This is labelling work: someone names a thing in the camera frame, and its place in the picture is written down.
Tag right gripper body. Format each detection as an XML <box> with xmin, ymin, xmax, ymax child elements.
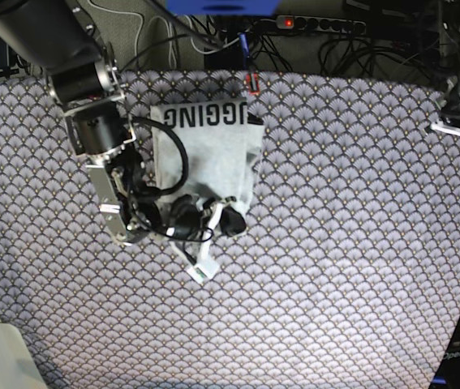
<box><xmin>144</xmin><ymin>194</ymin><xmax>238</xmax><ymax>259</ymax></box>

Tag light grey T-shirt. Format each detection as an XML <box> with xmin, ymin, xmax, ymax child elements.
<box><xmin>150</xmin><ymin>98</ymin><xmax>264</xmax><ymax>221</ymax></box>

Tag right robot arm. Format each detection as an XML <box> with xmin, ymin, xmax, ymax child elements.
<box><xmin>0</xmin><ymin>1</ymin><xmax>246</xmax><ymax>246</ymax></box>

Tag fan-patterned grey tablecloth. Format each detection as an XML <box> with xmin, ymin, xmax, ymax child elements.
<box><xmin>0</xmin><ymin>72</ymin><xmax>460</xmax><ymax>388</ymax></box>

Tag red black clamp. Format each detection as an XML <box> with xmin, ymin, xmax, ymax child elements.
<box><xmin>245</xmin><ymin>72</ymin><xmax>260</xmax><ymax>96</ymax></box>

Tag black box under table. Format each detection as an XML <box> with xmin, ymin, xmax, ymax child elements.
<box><xmin>204</xmin><ymin>41</ymin><xmax>244</xmax><ymax>71</ymax></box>

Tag black power strip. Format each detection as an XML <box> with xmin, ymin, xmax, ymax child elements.
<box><xmin>275</xmin><ymin>15</ymin><xmax>368</xmax><ymax>36</ymax></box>

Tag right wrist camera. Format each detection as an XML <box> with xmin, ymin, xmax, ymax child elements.
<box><xmin>187</xmin><ymin>259</ymin><xmax>220</xmax><ymax>284</ymax></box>

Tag blue mount plate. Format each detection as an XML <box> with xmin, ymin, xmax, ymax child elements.
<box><xmin>166</xmin><ymin>0</ymin><xmax>280</xmax><ymax>16</ymax></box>

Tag white cable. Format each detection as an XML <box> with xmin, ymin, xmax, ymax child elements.
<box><xmin>88</xmin><ymin>0</ymin><xmax>146</xmax><ymax>66</ymax></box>

